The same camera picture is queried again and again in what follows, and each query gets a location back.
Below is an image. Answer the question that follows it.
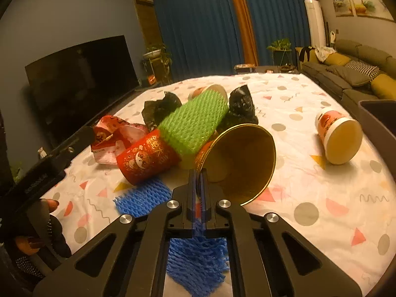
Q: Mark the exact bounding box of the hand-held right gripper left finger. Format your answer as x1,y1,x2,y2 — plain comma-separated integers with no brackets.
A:
32,169,201,297

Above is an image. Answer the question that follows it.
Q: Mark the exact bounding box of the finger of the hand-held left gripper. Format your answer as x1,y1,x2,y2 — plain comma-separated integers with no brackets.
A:
37,126,95,180

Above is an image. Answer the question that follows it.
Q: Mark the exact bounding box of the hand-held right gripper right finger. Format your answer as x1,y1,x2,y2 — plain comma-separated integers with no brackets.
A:
199,169,362,297

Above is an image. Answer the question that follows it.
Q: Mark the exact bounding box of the red and white wrapper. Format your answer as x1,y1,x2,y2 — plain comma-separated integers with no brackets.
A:
91,115,150,165

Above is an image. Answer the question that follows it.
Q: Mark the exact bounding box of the gold lined paper cup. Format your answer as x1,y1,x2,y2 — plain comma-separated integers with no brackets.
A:
194,124,277,207

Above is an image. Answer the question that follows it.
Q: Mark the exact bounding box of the orange and white paper cup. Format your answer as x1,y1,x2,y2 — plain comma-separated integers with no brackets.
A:
188,83,229,102
315,110,363,165

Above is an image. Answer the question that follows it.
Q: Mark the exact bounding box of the grey trash bin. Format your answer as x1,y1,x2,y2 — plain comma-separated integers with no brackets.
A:
358,99,396,161

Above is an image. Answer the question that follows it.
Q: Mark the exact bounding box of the person's left hand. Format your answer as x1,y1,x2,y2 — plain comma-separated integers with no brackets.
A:
14,199,59,256

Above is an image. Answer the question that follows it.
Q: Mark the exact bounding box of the blue foam net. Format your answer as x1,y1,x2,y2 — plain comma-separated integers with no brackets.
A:
113,178,229,297

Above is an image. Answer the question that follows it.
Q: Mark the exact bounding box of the black television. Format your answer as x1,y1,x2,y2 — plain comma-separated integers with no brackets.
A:
25,35,140,149

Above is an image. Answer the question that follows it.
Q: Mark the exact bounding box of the red printed paper cup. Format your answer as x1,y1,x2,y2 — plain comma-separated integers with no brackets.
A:
117,129,181,185

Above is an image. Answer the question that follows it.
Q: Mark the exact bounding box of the black plastic bag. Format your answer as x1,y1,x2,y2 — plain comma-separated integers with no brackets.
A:
218,84,259,130
142,91,183,132

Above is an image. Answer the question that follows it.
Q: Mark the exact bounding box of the green foam net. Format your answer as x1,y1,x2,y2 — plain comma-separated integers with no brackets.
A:
158,89,229,155

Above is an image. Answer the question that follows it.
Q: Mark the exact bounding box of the tall metal plant stand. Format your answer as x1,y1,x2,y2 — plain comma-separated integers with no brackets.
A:
143,56,171,86

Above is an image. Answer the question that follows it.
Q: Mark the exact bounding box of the patterned white tablecloth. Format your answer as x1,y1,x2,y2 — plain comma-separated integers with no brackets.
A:
40,72,396,297

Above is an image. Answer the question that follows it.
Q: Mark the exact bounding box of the trailing potted plant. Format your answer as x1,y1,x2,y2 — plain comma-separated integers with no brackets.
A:
142,43,174,85

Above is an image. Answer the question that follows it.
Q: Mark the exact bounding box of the dark coffee table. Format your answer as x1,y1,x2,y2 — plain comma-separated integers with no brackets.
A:
233,65,300,75

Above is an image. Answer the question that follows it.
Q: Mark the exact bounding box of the blue curtain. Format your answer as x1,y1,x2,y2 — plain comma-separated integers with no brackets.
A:
151,0,243,84
240,0,311,67

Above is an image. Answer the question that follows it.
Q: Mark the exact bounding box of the short metal plant stand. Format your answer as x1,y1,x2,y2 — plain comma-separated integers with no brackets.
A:
272,49,293,67

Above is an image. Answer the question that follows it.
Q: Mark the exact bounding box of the broad leaf potted plant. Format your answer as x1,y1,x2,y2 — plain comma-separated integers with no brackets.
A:
267,38,293,51

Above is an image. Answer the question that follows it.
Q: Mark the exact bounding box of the grey sofa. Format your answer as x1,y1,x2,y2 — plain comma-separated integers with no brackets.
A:
301,39,396,115

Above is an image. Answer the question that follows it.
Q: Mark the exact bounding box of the orange curtain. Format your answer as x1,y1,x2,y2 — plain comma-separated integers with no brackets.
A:
224,0,259,67

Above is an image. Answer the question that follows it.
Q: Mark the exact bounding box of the grey cushion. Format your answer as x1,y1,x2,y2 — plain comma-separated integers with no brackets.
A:
332,65,372,87

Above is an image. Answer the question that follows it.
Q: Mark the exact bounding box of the white patterned cloth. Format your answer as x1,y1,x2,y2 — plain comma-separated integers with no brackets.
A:
314,46,336,62

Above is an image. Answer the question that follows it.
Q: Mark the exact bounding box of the small yellow cushion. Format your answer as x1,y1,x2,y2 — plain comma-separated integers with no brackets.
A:
323,52,351,67

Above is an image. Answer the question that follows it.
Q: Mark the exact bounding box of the black and white patterned cushion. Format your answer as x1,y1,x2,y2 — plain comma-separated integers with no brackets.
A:
345,59,381,79

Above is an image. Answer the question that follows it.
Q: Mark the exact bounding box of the large yellow cushion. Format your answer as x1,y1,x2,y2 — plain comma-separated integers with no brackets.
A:
370,74,396,101

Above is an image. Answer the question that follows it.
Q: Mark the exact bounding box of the white standing air conditioner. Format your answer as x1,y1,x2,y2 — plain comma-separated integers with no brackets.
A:
304,0,327,48

